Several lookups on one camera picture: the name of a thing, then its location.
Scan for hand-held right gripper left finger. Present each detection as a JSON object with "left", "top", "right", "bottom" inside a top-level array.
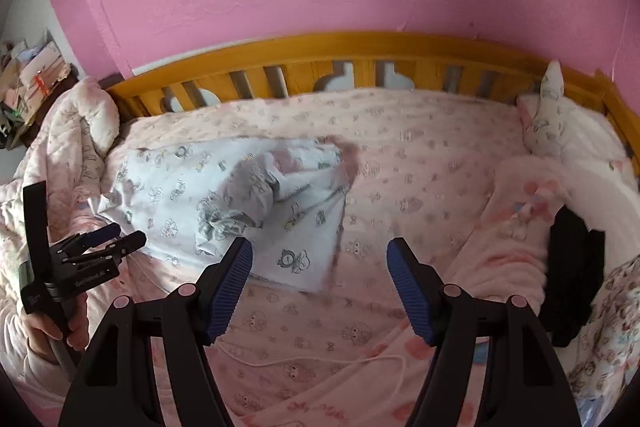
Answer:
[{"left": 59, "top": 237, "right": 254, "bottom": 427}]

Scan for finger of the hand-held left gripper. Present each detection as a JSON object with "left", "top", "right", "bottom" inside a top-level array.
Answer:
[
  {"left": 62, "top": 230, "right": 147, "bottom": 265},
  {"left": 52, "top": 223, "right": 122, "bottom": 258}
]

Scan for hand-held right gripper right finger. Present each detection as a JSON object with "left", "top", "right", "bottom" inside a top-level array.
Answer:
[{"left": 386, "top": 237, "right": 581, "bottom": 427}]

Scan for white cartoon print pants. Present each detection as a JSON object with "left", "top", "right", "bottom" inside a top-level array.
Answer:
[{"left": 97, "top": 137, "right": 358, "bottom": 294}]

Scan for person's left hand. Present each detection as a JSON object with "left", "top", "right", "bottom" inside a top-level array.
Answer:
[{"left": 25, "top": 293, "right": 92, "bottom": 365}]

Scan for pink quilted blanket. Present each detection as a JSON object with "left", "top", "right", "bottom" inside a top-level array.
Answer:
[{"left": 0, "top": 77, "right": 131, "bottom": 308}]

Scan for pink printed bed sheet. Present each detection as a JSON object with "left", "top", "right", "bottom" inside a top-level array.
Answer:
[{"left": 90, "top": 88, "right": 531, "bottom": 427}]

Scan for pink fleece blanket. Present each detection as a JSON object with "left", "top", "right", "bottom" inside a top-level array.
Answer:
[{"left": 280, "top": 154, "right": 576, "bottom": 427}]

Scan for black cloth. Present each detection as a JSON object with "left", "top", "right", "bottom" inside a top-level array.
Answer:
[{"left": 537, "top": 207, "right": 608, "bottom": 349}]

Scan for floral printed cloth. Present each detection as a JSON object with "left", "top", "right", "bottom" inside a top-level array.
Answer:
[{"left": 565, "top": 254, "right": 640, "bottom": 413}]

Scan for white printed plush toy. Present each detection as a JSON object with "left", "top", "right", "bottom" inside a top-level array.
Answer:
[{"left": 517, "top": 59, "right": 576, "bottom": 158}]

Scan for white pillow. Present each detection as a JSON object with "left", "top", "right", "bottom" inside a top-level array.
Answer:
[{"left": 560, "top": 107, "right": 640, "bottom": 208}]

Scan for white cable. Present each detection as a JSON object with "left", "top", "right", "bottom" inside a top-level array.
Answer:
[{"left": 127, "top": 252, "right": 408, "bottom": 403}]

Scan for wooden bed rail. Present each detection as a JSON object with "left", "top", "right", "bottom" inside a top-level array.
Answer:
[{"left": 102, "top": 31, "right": 640, "bottom": 178}]

